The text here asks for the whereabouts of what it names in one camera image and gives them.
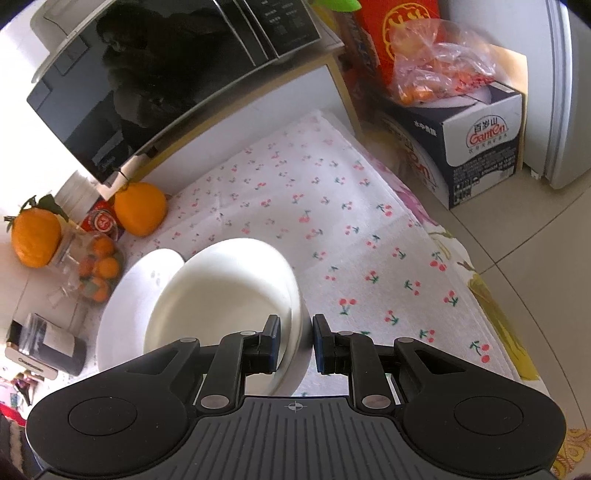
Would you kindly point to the white refrigerator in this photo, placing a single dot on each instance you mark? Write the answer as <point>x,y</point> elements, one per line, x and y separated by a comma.
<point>563,92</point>

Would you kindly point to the cherry print tablecloth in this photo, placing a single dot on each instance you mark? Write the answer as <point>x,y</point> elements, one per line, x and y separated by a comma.
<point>323,221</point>

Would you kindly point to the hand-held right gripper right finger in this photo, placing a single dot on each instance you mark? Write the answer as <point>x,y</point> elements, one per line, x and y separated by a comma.
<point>318,344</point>

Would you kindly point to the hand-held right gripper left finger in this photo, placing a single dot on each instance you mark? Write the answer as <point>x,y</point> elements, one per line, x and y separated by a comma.
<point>276,344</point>

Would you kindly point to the dark blue cardboard box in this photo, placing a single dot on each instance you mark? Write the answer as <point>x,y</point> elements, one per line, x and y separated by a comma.
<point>480,138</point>

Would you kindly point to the white embossed plate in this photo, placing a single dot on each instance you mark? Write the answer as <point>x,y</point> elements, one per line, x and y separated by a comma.
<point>129,295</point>

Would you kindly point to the red paper cup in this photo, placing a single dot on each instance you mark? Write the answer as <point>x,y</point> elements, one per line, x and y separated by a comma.
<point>102,223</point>

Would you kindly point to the white wood-edged board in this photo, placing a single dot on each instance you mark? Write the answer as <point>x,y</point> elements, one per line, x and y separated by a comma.
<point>258,106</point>

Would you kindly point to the purple and green toy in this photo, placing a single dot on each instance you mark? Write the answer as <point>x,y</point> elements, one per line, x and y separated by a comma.
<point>341,4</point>

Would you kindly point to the small clear glass cup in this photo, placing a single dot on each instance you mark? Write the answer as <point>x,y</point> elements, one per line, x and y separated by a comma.
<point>74,286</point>

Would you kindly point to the dark canister with silver lid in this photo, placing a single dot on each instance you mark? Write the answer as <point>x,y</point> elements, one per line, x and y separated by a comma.
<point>55,344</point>

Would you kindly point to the cream air fryer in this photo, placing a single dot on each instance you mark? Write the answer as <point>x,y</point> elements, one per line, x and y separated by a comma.
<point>27,362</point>

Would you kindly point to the glass jar of tangerines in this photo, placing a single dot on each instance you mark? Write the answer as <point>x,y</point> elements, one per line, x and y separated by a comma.
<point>99,272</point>

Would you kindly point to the floral cloth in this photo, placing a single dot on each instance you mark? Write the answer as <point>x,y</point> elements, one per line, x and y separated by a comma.
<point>498,323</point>

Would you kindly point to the black microwave oven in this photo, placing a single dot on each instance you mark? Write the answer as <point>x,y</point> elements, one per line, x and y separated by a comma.
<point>161,69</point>

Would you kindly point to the small cream bowl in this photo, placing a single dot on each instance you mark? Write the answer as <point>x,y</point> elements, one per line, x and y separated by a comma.
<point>217,286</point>

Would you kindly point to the red cardboard box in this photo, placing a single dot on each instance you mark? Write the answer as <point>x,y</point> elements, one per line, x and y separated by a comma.
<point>406,32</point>

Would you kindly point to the yellow patterned mat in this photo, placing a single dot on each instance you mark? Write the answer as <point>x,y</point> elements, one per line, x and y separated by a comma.
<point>575,450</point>

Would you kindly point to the large orange with leaves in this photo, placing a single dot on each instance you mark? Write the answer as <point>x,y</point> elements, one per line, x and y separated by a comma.
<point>34,240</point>

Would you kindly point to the plastic bag of oranges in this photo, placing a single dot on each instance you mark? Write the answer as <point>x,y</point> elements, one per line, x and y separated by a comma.
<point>438,69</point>

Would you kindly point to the stack of white paper cups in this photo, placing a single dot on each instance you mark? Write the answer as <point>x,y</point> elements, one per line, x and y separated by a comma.
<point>76,194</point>

